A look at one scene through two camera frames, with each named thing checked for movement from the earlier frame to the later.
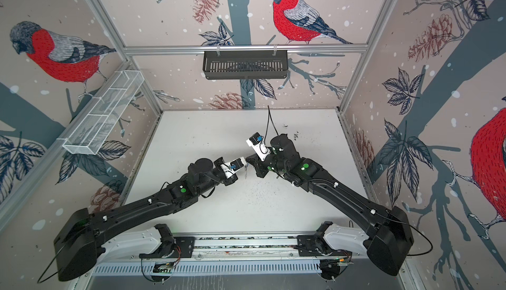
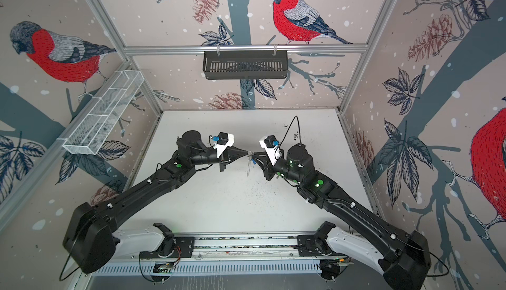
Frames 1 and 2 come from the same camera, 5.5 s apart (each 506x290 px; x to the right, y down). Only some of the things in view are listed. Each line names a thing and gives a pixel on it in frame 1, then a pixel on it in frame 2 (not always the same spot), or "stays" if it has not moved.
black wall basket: (248, 66) stays
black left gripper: (231, 180) → (226, 159)
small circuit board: (163, 267) stays
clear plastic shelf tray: (99, 124) stays
